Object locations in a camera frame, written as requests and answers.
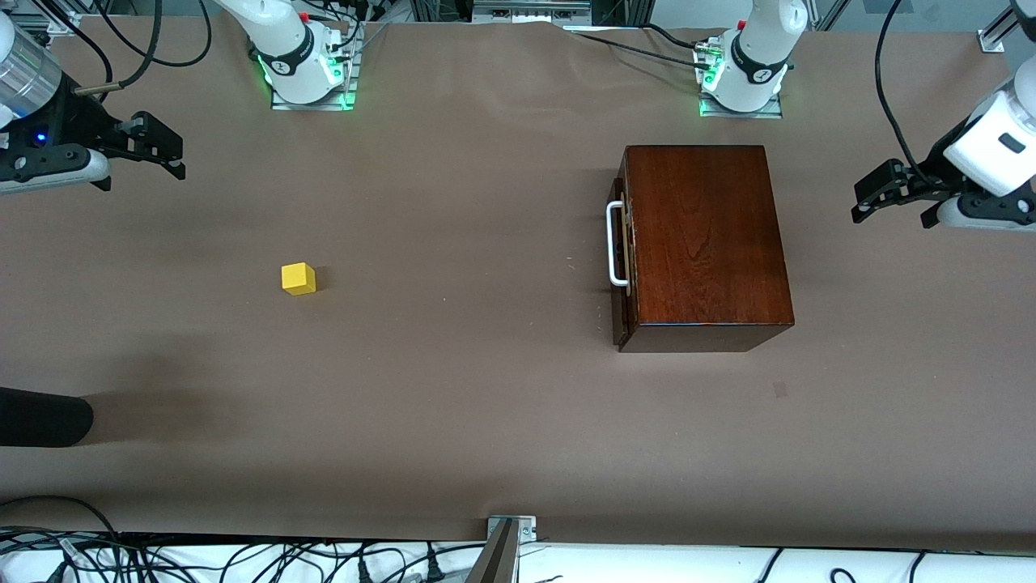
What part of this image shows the black foam cylinder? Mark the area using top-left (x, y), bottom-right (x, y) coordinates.
top-left (0, 387), bottom-right (95, 448)

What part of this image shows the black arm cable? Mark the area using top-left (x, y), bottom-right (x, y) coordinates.
top-left (49, 0), bottom-right (213, 98)
top-left (874, 0), bottom-right (932, 183)

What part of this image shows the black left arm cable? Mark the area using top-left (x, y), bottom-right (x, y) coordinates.
top-left (874, 0), bottom-right (932, 183)

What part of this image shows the small metal bracket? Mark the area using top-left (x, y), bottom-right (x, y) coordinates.
top-left (486, 515), bottom-right (537, 542)

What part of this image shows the aluminium profile bar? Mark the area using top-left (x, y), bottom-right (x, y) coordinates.
top-left (465, 520), bottom-right (519, 583)

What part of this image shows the wooden drawer with white handle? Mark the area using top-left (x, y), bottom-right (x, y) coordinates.
top-left (606, 178), bottom-right (634, 349)

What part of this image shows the brown paper table cover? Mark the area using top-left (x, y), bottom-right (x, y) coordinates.
top-left (0, 20), bottom-right (1036, 555)

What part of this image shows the black cable on cover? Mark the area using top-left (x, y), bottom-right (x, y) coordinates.
top-left (567, 29), bottom-right (717, 67)

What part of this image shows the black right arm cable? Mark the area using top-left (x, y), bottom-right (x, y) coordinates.
top-left (49, 0), bottom-right (213, 98)

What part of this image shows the white sheet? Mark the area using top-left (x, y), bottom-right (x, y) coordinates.
top-left (0, 530), bottom-right (1036, 583)

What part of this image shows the black looping cable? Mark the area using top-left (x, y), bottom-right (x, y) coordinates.
top-left (0, 495), bottom-right (122, 551)

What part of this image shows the perforated aluminium rail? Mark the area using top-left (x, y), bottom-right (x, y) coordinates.
top-left (16, 0), bottom-right (86, 33)

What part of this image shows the aluminium corner profile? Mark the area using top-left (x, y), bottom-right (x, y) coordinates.
top-left (978, 0), bottom-right (1036, 53)

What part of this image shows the dark brown wooden cabinet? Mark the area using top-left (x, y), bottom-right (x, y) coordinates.
top-left (619, 146), bottom-right (794, 353)

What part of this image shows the aluminium frame with equipment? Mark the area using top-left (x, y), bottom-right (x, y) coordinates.
top-left (409, 0), bottom-right (648, 27)

